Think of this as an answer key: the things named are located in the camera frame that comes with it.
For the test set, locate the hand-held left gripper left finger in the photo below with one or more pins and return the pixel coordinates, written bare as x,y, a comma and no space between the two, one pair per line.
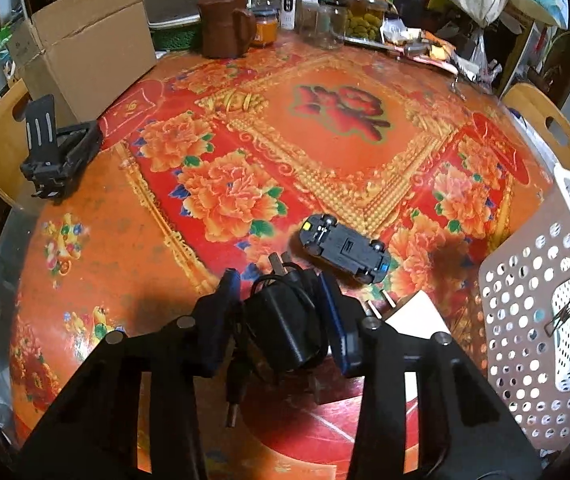
219,320

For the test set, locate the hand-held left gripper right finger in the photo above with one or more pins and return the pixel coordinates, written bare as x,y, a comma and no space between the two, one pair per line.
340,325

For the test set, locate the black power adapter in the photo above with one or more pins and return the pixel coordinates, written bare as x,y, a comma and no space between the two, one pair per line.
277,327

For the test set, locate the white perforated plastic basket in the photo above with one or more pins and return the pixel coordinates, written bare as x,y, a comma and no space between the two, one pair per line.
530,310

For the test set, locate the dark blue toy car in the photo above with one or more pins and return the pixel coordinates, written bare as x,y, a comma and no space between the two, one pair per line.
347,250

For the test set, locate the white plug charger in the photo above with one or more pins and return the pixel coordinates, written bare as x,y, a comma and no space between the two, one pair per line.
417,317

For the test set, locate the red floral tablecloth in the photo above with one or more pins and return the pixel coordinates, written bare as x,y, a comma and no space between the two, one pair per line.
165,260

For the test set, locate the metal binder clip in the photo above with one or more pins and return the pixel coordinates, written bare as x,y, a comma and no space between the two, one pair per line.
565,316

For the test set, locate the black phone stand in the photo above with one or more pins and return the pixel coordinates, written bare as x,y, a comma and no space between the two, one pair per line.
57,150

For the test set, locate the wooden chair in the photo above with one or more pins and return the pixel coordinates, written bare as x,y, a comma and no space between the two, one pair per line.
0,150
550,125

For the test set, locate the metal tray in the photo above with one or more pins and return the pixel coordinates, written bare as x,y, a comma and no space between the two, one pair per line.
405,50

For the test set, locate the green plastic basket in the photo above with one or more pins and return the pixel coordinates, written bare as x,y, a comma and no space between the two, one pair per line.
175,37

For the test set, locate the brown ceramic mug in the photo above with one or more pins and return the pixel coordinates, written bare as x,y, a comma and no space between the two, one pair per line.
222,27

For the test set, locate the orange filled glass jar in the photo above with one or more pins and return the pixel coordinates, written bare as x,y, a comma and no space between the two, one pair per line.
264,30

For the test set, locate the open cardboard box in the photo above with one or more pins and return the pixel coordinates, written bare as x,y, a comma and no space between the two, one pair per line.
90,55

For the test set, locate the empty glass jar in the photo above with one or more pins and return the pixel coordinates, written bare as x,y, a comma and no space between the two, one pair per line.
331,25

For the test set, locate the clear plastic bag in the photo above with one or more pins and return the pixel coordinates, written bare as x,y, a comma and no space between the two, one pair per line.
477,55

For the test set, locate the small glass jar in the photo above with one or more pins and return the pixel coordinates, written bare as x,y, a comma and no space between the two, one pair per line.
309,15

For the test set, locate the red lid pickle jar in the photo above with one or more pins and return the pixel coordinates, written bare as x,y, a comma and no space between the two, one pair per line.
365,12

